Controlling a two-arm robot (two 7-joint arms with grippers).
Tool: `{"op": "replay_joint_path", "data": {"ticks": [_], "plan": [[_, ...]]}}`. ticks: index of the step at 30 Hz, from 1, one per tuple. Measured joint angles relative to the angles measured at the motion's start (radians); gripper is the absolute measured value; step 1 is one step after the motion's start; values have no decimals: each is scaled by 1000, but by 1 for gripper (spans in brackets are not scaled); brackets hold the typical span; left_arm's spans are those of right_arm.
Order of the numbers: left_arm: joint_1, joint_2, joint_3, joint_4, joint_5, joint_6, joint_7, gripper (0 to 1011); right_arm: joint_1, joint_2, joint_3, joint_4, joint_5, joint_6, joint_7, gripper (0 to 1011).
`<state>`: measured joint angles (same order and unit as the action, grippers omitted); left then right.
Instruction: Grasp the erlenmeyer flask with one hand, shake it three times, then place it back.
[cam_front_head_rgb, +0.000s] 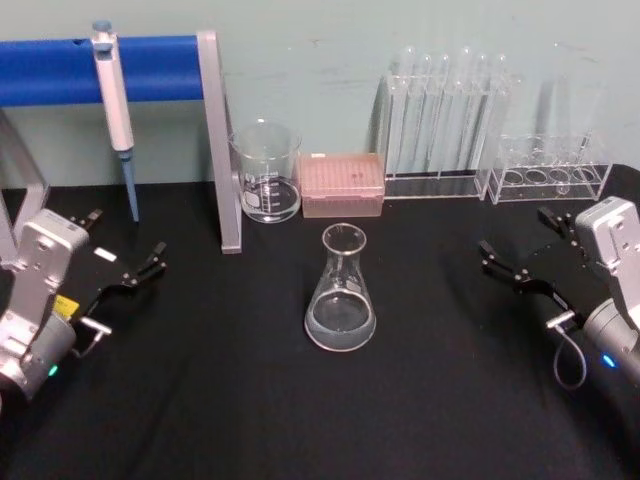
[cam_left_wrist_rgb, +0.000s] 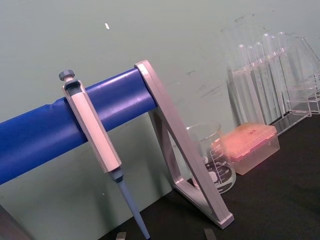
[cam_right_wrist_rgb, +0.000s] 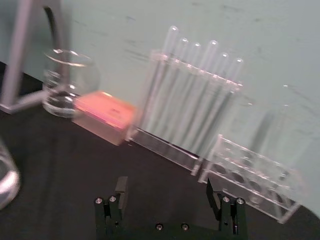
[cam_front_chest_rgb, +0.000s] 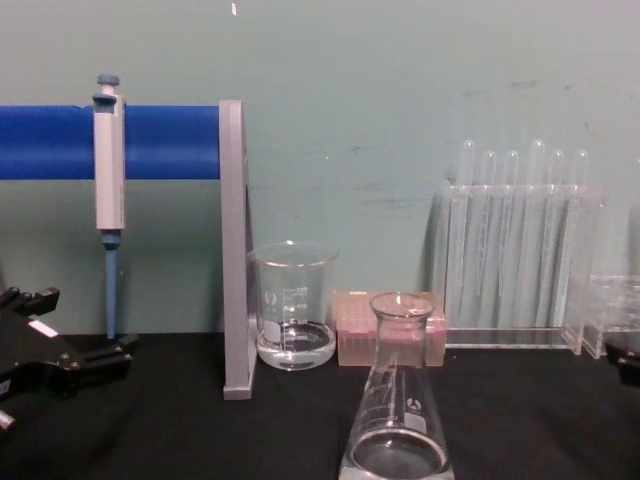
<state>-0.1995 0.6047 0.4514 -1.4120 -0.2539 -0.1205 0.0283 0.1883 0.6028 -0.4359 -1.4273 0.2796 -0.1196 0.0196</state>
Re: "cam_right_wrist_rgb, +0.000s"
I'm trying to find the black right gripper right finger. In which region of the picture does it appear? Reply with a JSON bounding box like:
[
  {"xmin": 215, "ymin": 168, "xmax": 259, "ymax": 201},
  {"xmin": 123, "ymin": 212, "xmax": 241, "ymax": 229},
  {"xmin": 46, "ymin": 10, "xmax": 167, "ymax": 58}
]
[{"xmin": 206, "ymin": 177, "xmax": 247, "ymax": 236}]

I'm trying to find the tall clear test tube rack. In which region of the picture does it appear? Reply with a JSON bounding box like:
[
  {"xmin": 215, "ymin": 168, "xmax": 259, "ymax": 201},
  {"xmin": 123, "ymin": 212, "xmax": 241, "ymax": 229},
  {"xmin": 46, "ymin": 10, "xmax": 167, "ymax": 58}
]
[{"xmin": 126, "ymin": 48, "xmax": 245, "ymax": 176}]

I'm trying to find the clear glass conical flask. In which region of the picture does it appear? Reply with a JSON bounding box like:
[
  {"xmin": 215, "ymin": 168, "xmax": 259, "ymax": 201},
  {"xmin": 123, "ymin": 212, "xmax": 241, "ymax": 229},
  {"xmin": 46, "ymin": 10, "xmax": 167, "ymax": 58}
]
[{"xmin": 0, "ymin": 138, "xmax": 21, "ymax": 210}]

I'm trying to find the black table cloth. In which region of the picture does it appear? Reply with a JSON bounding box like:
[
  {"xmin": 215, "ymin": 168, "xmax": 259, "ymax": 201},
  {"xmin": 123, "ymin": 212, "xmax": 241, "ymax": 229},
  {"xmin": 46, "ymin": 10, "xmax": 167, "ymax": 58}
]
[{"xmin": 0, "ymin": 62, "xmax": 320, "ymax": 240}]

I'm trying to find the wide clear glass tube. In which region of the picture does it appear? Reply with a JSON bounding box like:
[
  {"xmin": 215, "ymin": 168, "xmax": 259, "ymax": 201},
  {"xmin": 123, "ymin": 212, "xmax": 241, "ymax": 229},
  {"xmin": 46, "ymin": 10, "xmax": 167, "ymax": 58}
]
[{"xmin": 254, "ymin": 83, "xmax": 301, "ymax": 171}]

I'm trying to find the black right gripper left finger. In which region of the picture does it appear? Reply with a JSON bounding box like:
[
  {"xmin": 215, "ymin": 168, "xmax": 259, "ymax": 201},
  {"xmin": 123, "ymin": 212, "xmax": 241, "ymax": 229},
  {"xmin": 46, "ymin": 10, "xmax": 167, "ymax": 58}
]
[{"xmin": 94, "ymin": 176, "xmax": 129, "ymax": 234}]

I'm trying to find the clear glass beaker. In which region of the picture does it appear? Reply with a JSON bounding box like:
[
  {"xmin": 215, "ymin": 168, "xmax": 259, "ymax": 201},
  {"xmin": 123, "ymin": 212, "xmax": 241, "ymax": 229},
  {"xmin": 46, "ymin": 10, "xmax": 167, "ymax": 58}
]
[{"xmin": 41, "ymin": 48, "xmax": 101, "ymax": 119}]

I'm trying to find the pink pipette tip box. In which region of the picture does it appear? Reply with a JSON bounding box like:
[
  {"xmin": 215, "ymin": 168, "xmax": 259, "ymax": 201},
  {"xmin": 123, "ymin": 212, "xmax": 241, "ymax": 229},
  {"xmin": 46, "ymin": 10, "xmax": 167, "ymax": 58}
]
[{"xmin": 71, "ymin": 90, "xmax": 138, "ymax": 146}]

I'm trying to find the low clear wide-hole rack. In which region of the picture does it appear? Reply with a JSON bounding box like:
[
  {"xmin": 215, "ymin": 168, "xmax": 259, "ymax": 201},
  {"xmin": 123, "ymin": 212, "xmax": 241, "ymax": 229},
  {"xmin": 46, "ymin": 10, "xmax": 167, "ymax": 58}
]
[{"xmin": 198, "ymin": 133, "xmax": 305, "ymax": 225}]

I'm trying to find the clear glass test tube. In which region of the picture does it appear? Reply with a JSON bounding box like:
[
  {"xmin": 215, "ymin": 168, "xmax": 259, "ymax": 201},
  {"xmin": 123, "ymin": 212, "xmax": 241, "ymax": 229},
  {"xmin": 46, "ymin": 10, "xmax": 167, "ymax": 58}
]
[
  {"xmin": 143, "ymin": 24, "xmax": 181, "ymax": 141},
  {"xmin": 156, "ymin": 37, "xmax": 191, "ymax": 148},
  {"xmin": 169, "ymin": 42, "xmax": 203, "ymax": 153},
  {"xmin": 197, "ymin": 52, "xmax": 231, "ymax": 161},
  {"xmin": 182, "ymin": 39, "xmax": 221, "ymax": 158}
]

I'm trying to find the blue and grey pipette stand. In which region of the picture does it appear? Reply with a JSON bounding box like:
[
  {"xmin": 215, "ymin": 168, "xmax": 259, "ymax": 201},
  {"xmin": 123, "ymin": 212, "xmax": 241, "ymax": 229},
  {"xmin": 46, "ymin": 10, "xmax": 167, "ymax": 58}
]
[{"xmin": 0, "ymin": 0, "xmax": 69, "ymax": 115}]

